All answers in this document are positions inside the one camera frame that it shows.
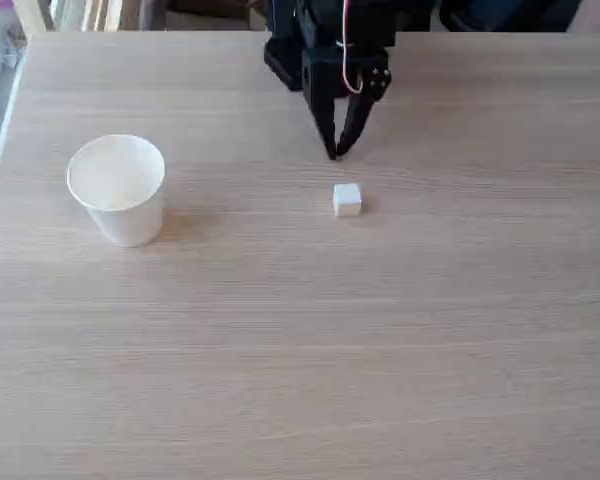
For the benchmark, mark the small white cube block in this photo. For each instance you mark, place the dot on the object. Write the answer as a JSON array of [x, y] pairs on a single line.
[[347, 201]]

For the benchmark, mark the person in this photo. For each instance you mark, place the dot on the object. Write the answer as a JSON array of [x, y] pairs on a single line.
[[510, 15]]

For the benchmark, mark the white paper cup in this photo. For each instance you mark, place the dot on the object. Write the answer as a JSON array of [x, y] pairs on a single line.
[[122, 200]]

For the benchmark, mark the clear plastic bag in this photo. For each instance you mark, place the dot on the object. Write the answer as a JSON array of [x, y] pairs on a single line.
[[2, 42]]

